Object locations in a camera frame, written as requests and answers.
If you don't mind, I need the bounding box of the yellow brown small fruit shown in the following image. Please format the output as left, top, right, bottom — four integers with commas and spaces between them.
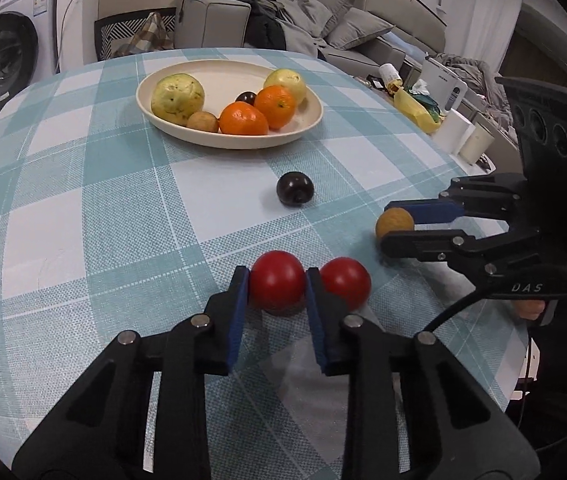
375, 207, 415, 240

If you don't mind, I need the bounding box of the red tomato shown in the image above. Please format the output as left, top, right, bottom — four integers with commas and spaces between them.
320, 257, 371, 311
249, 250, 305, 312

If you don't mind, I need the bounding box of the orange mandarin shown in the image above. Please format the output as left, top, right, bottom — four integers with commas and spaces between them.
253, 84, 297, 130
218, 102, 268, 136

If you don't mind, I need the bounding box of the large green yellow citrus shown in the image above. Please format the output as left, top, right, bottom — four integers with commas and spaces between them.
263, 68, 306, 106

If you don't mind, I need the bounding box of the orange mandarin front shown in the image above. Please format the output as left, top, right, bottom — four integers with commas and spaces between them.
218, 102, 268, 136

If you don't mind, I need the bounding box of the dark purple plum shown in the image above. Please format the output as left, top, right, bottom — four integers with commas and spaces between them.
236, 91, 256, 106
276, 171, 315, 207

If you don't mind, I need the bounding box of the brown longan fruit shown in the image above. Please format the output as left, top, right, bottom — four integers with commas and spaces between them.
186, 110, 220, 133

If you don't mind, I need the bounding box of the pale green guava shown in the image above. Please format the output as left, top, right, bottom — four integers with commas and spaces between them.
151, 73, 206, 126

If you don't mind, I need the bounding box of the right hand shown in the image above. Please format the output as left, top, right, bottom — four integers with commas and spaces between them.
511, 299, 546, 321

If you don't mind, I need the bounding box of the white cup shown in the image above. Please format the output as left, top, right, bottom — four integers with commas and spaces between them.
458, 125, 494, 165

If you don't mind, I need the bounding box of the yellow bag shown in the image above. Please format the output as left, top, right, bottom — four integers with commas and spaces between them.
394, 89, 442, 134

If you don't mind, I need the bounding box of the grey sofa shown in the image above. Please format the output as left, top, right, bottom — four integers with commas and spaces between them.
174, 0, 446, 77

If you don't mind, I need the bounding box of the grey cushion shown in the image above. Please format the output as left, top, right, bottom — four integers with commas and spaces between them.
326, 8, 393, 51

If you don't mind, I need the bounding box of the teal checked tablecloth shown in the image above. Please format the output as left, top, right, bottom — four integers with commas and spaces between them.
0, 46, 530, 480

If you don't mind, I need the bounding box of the dark clothes pile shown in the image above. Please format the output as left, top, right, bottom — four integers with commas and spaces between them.
182, 0, 325, 59

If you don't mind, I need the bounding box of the cream round plate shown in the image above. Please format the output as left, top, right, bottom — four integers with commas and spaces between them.
136, 58, 323, 151

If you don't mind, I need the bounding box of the plaid cloth on chair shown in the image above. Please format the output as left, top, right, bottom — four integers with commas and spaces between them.
111, 12, 174, 58

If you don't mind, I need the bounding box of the black patterned chair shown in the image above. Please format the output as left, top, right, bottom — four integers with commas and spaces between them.
94, 6, 176, 61

